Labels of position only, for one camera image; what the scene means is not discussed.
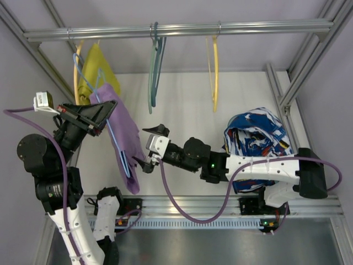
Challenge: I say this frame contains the purple trousers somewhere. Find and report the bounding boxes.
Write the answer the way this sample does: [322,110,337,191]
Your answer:
[89,83,146,194]

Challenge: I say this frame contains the light blue hanger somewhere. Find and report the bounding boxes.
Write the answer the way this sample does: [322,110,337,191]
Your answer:
[73,52,131,178]

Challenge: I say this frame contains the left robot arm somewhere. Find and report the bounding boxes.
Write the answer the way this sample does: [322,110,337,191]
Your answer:
[17,100,123,264]

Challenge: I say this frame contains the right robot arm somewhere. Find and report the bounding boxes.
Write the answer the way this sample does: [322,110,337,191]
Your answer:
[134,124,328,208]

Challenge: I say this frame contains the left yellow hanger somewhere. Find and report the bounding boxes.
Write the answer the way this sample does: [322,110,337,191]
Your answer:
[73,40,84,105]

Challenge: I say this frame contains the yellow hanger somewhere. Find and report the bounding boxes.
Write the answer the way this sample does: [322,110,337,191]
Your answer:
[73,40,84,105]
[205,36,219,113]

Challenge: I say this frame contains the yellow-green trousers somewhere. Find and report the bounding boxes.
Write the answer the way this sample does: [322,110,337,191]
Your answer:
[78,43,121,105]

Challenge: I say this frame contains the right yellow hanger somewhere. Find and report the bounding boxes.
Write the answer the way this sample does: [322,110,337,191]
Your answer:
[205,36,219,113]

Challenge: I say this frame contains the dark teal hanger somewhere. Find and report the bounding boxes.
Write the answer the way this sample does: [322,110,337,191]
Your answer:
[152,36,167,108]

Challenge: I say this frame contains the light green hanger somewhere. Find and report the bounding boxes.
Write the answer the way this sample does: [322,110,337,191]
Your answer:
[148,22,161,114]

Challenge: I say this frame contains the blue patterned clothes pile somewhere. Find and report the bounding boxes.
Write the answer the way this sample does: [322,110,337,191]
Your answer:
[223,108,292,194]

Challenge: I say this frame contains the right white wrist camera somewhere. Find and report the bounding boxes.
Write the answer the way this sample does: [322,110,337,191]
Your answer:
[146,134,171,162]

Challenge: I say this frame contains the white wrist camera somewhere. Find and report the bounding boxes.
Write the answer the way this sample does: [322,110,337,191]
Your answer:
[33,91,59,114]
[146,134,171,162]

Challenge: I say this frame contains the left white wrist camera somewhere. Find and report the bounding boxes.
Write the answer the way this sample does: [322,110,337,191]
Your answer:
[33,91,59,114]

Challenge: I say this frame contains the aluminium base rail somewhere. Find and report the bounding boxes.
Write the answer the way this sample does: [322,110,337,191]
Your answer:
[82,194,344,230]

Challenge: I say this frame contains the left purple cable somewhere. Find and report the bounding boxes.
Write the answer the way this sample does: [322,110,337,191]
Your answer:
[3,108,92,265]

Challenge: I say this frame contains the aluminium hanging rail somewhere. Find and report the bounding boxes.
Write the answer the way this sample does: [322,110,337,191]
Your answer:
[23,18,334,43]

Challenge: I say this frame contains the left aluminium frame post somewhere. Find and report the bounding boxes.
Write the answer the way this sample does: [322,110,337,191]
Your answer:
[1,1,74,103]

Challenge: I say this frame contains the aluminium frame post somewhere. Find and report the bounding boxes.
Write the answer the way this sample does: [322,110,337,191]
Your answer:
[265,1,352,116]
[1,1,74,103]

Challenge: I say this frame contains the right aluminium frame post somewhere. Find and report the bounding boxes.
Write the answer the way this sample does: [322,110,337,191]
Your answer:
[265,1,352,116]

